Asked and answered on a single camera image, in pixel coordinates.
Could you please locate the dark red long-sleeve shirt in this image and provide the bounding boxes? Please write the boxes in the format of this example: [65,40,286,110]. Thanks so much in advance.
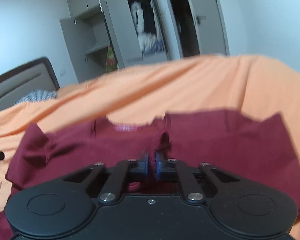
[3,110,300,239]

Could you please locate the hanging white jacket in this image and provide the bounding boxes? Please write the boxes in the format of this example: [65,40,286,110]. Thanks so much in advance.
[130,2,144,37]

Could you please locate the grey room door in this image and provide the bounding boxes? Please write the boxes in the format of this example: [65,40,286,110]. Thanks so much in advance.
[188,0,228,55]

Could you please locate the grey open wardrobe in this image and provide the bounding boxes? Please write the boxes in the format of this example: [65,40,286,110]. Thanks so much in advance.
[60,0,171,82]

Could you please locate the blue checkered pillow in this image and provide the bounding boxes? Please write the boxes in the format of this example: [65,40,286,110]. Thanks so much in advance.
[15,89,57,105]

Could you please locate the brown beige bed headboard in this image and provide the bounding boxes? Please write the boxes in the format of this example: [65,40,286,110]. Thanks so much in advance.
[0,57,60,111]

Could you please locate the hanging dark garment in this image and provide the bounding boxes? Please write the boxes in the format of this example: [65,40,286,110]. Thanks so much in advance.
[141,0,157,35]

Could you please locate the white wall socket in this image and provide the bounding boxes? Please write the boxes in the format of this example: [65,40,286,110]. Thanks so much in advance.
[59,69,66,76]

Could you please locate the colourful bag in wardrobe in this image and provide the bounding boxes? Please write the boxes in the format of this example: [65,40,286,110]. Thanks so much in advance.
[106,46,117,73]

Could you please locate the orange bed blanket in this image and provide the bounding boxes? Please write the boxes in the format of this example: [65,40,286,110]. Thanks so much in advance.
[0,55,300,239]

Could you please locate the pile of folded clothes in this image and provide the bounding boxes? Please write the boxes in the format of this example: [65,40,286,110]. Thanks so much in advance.
[138,33,165,56]

